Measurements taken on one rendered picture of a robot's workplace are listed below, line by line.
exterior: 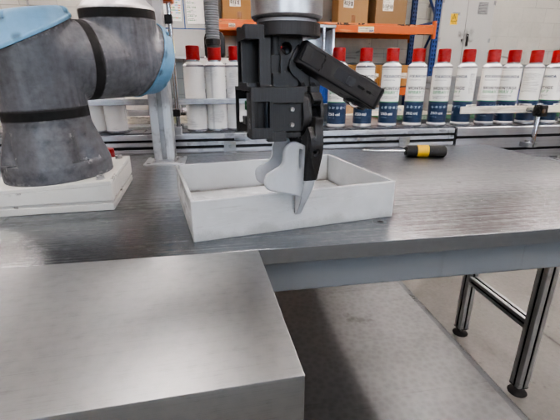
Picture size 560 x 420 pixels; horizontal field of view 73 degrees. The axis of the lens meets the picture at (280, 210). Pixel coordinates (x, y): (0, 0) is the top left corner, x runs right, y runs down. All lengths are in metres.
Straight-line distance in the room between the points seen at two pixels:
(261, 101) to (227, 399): 0.27
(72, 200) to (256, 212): 0.27
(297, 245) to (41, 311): 0.25
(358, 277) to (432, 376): 0.75
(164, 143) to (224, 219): 0.47
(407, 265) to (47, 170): 0.51
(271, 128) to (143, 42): 0.34
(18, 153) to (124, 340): 0.38
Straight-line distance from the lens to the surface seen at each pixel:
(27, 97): 0.62
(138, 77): 0.68
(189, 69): 1.01
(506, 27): 7.18
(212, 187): 0.64
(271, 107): 0.40
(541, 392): 1.69
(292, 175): 0.44
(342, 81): 0.44
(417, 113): 1.15
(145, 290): 0.37
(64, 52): 0.63
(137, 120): 1.09
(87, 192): 0.60
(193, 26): 5.35
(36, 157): 0.62
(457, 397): 1.20
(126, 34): 0.67
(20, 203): 0.63
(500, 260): 0.62
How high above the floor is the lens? 1.01
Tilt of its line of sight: 19 degrees down
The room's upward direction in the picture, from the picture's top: straight up
